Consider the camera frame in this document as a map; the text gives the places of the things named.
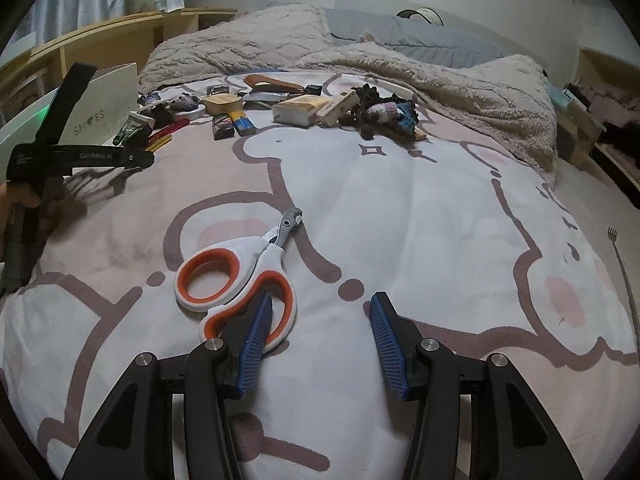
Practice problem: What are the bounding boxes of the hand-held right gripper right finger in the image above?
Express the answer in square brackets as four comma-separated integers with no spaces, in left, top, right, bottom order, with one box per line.
[370,291,583,480]

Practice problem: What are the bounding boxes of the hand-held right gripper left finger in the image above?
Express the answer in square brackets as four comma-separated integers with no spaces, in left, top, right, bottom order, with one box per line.
[60,290,274,480]

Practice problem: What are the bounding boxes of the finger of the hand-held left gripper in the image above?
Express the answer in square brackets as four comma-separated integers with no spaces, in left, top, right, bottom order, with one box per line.
[120,149,156,169]

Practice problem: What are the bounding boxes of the white storage box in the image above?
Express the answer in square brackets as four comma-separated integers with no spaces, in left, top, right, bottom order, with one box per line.
[0,62,138,161]

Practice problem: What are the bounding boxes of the orange white scissors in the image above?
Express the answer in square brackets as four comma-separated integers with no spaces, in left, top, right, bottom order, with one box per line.
[174,206,303,353]

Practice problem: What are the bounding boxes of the person's left hand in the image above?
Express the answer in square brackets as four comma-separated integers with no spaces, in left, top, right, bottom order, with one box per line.
[0,180,66,263]

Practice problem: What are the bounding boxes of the green clip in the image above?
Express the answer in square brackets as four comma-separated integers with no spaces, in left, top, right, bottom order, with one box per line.
[114,122,151,145]

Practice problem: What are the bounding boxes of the red packet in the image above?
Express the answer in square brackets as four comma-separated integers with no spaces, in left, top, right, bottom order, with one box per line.
[150,119,191,142]

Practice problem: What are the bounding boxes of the pink purple knit piece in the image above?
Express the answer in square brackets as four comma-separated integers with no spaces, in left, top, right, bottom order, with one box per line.
[137,91,201,111]

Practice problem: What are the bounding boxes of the oval wooden box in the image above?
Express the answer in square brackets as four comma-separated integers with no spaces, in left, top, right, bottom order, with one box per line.
[202,94,244,117]

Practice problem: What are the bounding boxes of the wooden shelf unit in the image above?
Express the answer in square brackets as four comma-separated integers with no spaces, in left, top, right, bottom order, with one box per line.
[0,7,238,111]

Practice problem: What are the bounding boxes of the grey white packet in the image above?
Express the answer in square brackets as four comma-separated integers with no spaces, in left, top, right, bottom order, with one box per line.
[245,91,291,108]

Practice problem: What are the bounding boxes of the beige knitted blanket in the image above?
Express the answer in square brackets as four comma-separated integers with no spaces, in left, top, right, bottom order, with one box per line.
[137,4,333,93]
[295,42,558,186]

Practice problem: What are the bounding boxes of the grey curtain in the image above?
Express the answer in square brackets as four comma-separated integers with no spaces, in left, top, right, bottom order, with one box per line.
[30,0,141,46]

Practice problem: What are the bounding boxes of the yellow cardboard box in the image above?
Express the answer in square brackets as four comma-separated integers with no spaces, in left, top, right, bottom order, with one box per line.
[271,95,333,126]

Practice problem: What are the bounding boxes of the slim beige box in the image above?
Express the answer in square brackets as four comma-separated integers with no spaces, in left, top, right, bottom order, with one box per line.
[317,94,358,128]

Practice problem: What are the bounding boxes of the long wooden block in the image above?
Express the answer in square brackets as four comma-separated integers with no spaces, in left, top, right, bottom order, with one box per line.
[372,120,429,143]

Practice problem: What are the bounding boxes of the colourful knit scrunchie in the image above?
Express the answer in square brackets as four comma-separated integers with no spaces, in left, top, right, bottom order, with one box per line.
[367,101,418,131]

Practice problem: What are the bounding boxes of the dark scrunchie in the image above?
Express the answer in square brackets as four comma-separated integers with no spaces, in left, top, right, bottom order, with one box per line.
[345,85,401,138]

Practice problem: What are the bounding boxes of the thin back scratcher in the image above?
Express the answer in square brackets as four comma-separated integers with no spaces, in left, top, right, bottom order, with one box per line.
[606,227,640,341]

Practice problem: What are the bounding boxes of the small wooden nightstand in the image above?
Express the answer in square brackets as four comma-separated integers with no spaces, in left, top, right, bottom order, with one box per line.
[547,82,608,171]

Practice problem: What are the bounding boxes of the grey pillow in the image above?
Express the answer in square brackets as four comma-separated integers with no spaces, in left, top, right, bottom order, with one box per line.
[322,8,516,68]

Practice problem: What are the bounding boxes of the white cap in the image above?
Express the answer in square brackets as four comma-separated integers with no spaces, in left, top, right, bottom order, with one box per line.
[396,6,443,27]

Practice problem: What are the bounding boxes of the pile of pink clothes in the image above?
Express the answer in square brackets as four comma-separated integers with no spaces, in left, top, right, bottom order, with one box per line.
[585,82,640,126]

